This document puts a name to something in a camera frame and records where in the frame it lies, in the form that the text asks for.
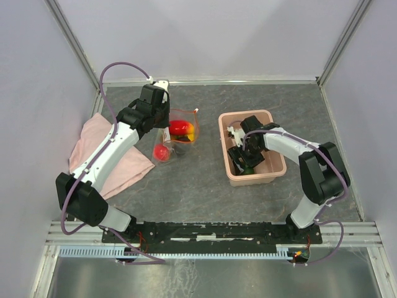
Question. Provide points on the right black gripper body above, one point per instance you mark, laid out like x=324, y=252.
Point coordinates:
x=250, y=156

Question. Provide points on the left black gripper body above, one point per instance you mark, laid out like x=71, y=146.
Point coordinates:
x=162, y=115

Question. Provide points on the dark green fruit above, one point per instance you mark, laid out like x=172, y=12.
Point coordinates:
x=247, y=171

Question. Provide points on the pink plastic bin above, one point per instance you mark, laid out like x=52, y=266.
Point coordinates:
x=272, y=167

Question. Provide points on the small red fruit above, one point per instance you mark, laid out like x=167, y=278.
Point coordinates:
x=181, y=127

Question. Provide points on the clear zip top bag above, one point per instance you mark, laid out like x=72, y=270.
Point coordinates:
x=177, y=149

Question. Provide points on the dark purple plum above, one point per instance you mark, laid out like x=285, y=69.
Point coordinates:
x=183, y=138

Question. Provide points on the red apple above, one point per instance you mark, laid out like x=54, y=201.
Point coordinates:
x=161, y=153

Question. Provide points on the yellow lemon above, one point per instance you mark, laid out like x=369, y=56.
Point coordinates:
x=190, y=135

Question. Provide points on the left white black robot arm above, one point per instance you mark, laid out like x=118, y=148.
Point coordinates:
x=79, y=192

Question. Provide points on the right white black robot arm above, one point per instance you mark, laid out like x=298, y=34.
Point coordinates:
x=323, y=174

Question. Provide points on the pink folded cloth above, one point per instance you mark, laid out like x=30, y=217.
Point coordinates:
x=129, y=170

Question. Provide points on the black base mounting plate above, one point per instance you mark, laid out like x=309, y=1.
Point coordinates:
x=218, y=238

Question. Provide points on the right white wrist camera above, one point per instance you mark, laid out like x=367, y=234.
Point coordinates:
x=236, y=135

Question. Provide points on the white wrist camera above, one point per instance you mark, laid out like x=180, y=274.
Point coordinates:
x=236, y=135
x=163, y=84

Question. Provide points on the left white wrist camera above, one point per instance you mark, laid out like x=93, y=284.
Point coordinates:
x=163, y=84

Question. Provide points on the aluminium frame rail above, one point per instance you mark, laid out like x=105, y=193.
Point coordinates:
x=216, y=83

